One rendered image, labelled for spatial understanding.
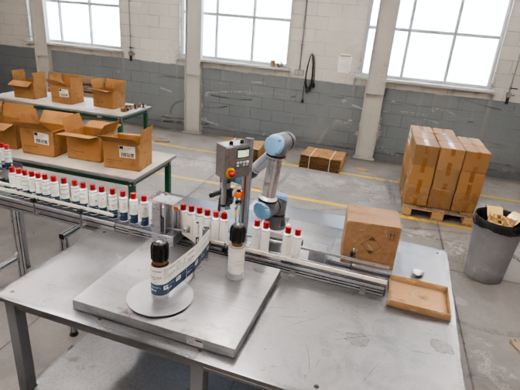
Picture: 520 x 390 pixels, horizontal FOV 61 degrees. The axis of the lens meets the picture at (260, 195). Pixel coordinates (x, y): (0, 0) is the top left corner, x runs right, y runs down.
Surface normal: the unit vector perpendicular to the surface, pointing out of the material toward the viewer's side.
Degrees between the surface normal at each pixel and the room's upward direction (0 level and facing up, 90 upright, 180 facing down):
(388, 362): 0
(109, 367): 1
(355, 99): 90
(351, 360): 0
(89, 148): 90
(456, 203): 90
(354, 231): 90
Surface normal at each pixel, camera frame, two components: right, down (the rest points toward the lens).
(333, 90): -0.28, 0.35
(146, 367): 0.08, -0.92
